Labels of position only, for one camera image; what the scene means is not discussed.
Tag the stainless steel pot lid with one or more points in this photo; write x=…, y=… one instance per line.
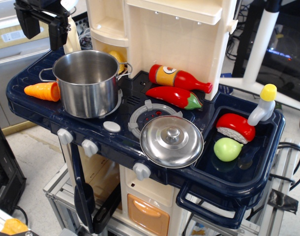
x=171, y=142

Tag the grey stove knob middle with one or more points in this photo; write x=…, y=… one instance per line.
x=90, y=148

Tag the red toy chili pepper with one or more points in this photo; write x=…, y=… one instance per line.
x=176, y=96

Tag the cream toy bottle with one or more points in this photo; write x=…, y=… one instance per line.
x=72, y=43

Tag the green toy pear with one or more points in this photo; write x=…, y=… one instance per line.
x=227, y=149

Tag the red toy sushi piece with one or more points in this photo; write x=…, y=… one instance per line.
x=235, y=127

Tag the white stand frame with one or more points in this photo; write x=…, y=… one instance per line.
x=248, y=82

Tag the red toy ketchup bottle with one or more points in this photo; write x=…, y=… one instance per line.
x=167, y=76

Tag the black computer case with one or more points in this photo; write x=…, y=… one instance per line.
x=12, y=180

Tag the grey oval button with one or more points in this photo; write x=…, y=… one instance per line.
x=111, y=126

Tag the cream toy kitchen cabinet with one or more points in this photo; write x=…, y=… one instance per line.
x=190, y=35

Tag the orange toy oven drawer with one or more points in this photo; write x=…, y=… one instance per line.
x=147, y=216

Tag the grey toy faucet yellow cap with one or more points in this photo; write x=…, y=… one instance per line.
x=265, y=107

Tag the aluminium frame cart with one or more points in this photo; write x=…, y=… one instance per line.
x=264, y=219

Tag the orange toy carrot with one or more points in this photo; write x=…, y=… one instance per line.
x=46, y=91

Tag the grey toy stove burner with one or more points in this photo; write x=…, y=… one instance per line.
x=146, y=113

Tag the grey stove knob right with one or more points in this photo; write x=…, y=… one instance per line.
x=142, y=171

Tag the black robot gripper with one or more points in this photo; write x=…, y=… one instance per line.
x=51, y=12

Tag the grey stove knob left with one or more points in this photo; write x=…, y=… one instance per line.
x=65, y=137

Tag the yellow toy corn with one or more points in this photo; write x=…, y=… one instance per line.
x=119, y=58

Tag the yellow object bottom left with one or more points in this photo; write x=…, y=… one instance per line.
x=14, y=226

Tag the grey stove knob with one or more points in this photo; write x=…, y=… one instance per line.
x=65, y=137
x=142, y=171
x=90, y=148

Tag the navy toy kitchen counter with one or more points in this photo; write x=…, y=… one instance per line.
x=223, y=184

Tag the grey appliance with display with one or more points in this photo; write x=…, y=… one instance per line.
x=16, y=53

